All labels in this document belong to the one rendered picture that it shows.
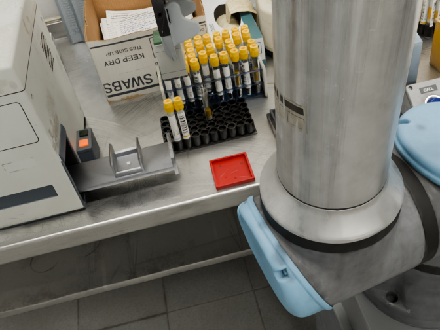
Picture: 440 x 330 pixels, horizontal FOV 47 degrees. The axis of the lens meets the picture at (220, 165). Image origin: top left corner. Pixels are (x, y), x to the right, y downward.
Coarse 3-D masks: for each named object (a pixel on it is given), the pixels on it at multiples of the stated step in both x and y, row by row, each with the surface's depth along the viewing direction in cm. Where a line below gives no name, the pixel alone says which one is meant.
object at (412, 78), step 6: (414, 42) 91; (420, 42) 91; (414, 48) 92; (420, 48) 92; (414, 54) 93; (414, 60) 94; (414, 66) 95; (414, 72) 96; (408, 78) 97; (414, 78) 97; (408, 84) 97
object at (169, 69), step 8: (160, 48) 77; (176, 48) 78; (160, 56) 78; (168, 56) 78; (184, 56) 82; (160, 64) 79; (168, 64) 79; (176, 64) 79; (184, 64) 80; (168, 72) 80; (176, 72) 80; (184, 72) 81
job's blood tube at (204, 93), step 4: (200, 84) 91; (204, 84) 91; (200, 88) 91; (204, 88) 91; (200, 92) 92; (204, 92) 91; (204, 96) 92; (208, 96) 92; (204, 100) 92; (208, 100) 93; (204, 104) 93; (208, 104) 93; (204, 108) 94; (208, 108) 94; (208, 112) 94; (208, 116) 95; (212, 116) 96; (208, 120) 96
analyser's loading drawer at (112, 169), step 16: (160, 144) 91; (96, 160) 90; (112, 160) 85; (128, 160) 89; (144, 160) 88; (160, 160) 88; (80, 176) 88; (96, 176) 87; (112, 176) 87; (128, 176) 86; (144, 176) 87
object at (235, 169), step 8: (216, 160) 91; (224, 160) 91; (232, 160) 91; (240, 160) 90; (248, 160) 89; (216, 168) 90; (224, 168) 90; (232, 168) 89; (240, 168) 89; (248, 168) 89; (216, 176) 89; (224, 176) 88; (232, 176) 88; (240, 176) 88; (248, 176) 87; (216, 184) 86; (224, 184) 86; (232, 184) 86; (240, 184) 87
